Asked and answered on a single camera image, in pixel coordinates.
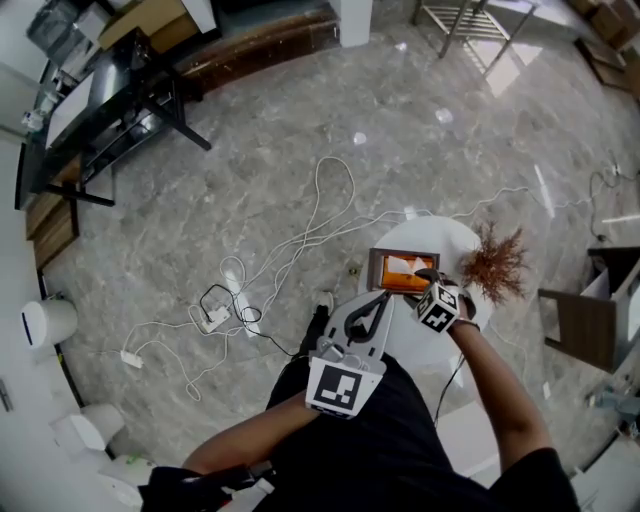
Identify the white pillar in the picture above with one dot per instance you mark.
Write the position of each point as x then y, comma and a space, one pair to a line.
356, 22

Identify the dark wristband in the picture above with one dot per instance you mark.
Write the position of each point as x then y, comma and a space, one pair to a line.
467, 325

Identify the cardboard boxes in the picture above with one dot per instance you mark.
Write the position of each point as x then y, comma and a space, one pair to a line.
612, 22

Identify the person's left forearm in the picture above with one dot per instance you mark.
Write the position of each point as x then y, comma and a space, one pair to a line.
250, 440

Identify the person's right forearm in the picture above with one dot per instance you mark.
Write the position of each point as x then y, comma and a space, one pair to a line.
500, 395

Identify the white round bin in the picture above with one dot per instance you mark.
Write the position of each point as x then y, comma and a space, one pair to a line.
47, 322

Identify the white box bin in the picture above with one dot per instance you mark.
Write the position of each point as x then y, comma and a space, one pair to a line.
87, 430

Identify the wooden wall panel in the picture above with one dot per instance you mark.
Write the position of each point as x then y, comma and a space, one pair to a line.
52, 225

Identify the white power strip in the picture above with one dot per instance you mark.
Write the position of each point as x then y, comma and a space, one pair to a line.
131, 358
215, 319

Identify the dried brown plant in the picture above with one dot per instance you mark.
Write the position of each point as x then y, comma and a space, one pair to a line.
495, 265

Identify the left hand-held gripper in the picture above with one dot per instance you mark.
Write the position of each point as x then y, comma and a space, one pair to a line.
335, 392

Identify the metal rack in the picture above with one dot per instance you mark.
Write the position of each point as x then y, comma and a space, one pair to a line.
470, 25

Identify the person's black clothing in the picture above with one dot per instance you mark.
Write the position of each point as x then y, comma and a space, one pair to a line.
380, 450

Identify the white tissues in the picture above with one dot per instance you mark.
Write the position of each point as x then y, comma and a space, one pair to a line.
402, 265

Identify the dark brown wooden cabinet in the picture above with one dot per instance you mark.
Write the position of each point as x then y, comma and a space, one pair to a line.
585, 325

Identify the black glass desk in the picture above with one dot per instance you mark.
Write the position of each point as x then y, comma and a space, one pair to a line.
115, 115

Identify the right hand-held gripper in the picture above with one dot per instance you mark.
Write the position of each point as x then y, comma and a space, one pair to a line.
437, 307

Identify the white shoe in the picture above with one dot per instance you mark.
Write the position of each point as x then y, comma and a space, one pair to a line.
325, 300

